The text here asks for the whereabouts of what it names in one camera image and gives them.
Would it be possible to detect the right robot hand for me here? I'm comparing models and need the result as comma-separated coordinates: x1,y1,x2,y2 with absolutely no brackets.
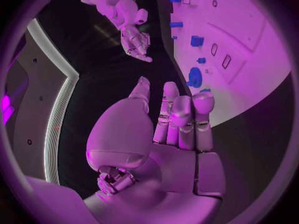
120,24,154,64

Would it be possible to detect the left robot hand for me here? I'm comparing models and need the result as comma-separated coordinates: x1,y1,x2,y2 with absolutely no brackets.
83,76,236,224

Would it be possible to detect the blue block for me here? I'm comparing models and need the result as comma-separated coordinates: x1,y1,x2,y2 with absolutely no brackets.
190,35,205,47

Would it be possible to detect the blue gear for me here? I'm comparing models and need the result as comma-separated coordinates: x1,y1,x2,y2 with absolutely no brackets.
185,66,203,88

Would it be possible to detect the white task board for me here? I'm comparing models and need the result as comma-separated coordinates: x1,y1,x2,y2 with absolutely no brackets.
160,0,295,130

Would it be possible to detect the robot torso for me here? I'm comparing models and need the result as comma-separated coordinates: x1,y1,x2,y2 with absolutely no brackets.
3,17,81,185

